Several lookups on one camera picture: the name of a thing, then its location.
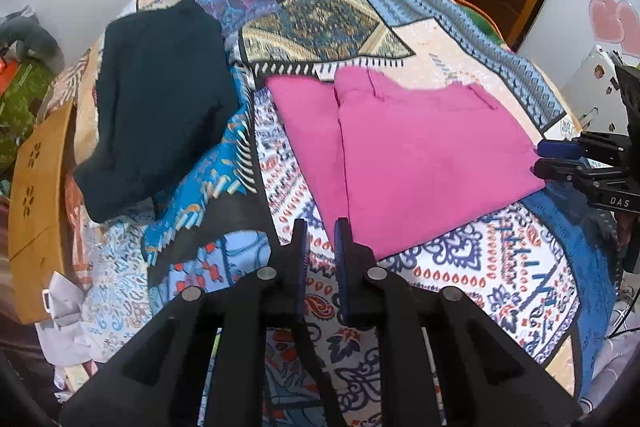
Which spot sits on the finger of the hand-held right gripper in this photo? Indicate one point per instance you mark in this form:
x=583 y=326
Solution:
x=560 y=170
x=560 y=148

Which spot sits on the white crumpled clothes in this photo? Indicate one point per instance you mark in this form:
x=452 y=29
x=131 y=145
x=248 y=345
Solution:
x=65 y=322

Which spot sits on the blue patchwork blanket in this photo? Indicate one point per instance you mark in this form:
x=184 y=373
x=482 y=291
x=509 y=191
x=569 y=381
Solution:
x=450 y=282

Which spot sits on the grey pillow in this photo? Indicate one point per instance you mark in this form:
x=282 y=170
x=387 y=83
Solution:
x=32 y=39

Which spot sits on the black pants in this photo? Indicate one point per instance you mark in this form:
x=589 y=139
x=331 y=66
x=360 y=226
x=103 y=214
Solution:
x=155 y=107

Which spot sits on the wooden lap desk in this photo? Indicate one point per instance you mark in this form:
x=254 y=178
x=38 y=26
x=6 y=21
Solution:
x=42 y=217

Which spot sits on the pink pants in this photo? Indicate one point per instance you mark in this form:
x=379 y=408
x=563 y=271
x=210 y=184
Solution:
x=415 y=157

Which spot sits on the orange box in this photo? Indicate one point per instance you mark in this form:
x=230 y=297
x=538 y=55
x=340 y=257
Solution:
x=7 y=74

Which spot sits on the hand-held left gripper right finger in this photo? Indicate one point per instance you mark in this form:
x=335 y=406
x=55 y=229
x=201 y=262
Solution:
x=343 y=257

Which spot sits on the white printed cloth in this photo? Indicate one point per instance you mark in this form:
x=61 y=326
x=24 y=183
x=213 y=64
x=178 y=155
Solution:
x=595 y=92

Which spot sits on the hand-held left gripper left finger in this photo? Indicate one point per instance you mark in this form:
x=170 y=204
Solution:
x=300 y=257

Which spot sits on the green patterned bag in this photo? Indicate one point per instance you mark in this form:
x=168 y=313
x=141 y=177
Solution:
x=22 y=107

